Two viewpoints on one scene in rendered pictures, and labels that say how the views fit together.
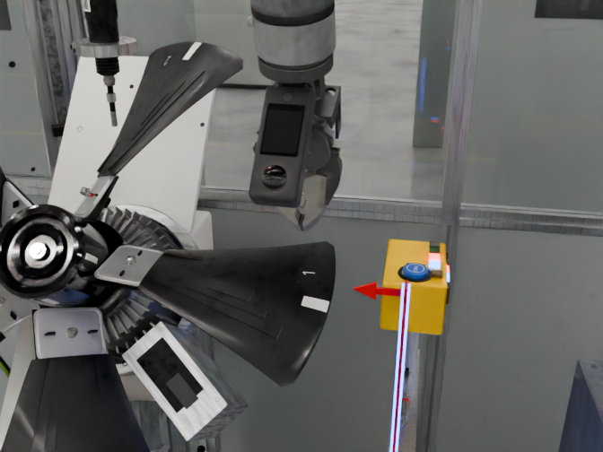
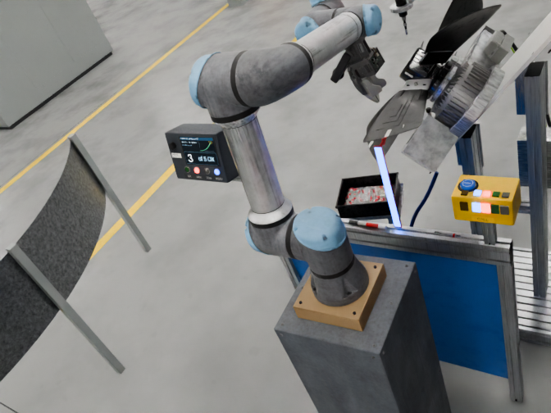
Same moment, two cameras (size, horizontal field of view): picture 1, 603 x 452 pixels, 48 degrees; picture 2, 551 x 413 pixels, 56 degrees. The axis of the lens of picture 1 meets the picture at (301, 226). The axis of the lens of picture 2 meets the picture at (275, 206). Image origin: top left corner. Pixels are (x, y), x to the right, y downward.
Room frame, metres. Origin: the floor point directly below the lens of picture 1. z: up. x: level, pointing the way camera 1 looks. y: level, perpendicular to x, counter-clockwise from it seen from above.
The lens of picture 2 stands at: (1.12, -1.37, 2.05)
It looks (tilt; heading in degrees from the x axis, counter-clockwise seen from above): 36 degrees down; 124
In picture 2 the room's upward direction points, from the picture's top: 23 degrees counter-clockwise
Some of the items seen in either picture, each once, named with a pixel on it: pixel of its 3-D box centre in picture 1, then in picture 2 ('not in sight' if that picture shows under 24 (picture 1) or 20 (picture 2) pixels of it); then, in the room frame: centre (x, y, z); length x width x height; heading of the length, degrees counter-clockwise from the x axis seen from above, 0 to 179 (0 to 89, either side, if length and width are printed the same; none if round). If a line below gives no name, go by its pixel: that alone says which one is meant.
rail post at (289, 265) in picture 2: not in sight; (302, 291); (0.17, -0.04, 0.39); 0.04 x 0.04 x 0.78; 80
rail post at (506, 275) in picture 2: not in sight; (512, 338); (1.02, -0.20, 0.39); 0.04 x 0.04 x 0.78; 80
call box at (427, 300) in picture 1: (414, 287); (486, 201); (0.98, -0.19, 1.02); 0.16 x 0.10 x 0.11; 170
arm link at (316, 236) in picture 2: not in sight; (321, 238); (0.64, -0.53, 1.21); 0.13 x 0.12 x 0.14; 169
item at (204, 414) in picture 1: (187, 381); (429, 143); (0.78, 0.16, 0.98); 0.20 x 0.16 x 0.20; 170
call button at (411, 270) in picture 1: (415, 272); (467, 184); (0.94, -0.18, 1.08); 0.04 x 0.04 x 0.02
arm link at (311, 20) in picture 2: not in sight; (319, 25); (0.61, -0.09, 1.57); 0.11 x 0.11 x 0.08; 79
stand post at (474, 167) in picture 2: not in sight; (479, 220); (0.89, 0.33, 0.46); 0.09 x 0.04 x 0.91; 80
